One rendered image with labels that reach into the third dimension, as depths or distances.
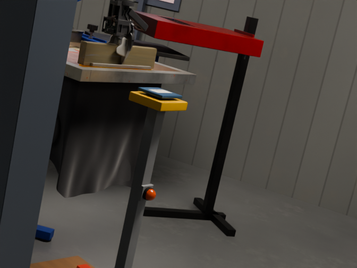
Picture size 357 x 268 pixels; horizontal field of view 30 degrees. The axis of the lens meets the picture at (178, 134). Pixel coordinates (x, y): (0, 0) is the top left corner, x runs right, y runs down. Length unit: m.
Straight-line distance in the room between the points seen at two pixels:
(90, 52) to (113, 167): 0.45
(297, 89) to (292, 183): 0.67
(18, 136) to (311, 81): 3.29
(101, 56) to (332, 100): 2.75
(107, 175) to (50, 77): 0.73
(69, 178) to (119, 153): 0.23
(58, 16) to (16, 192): 0.47
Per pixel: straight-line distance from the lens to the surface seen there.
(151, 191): 2.07
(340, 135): 4.75
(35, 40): 1.67
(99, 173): 2.36
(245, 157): 4.94
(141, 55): 2.38
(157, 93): 1.98
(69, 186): 2.29
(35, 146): 1.79
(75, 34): 2.78
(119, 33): 2.25
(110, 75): 2.11
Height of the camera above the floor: 1.29
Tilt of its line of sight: 12 degrees down
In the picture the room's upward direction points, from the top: 12 degrees clockwise
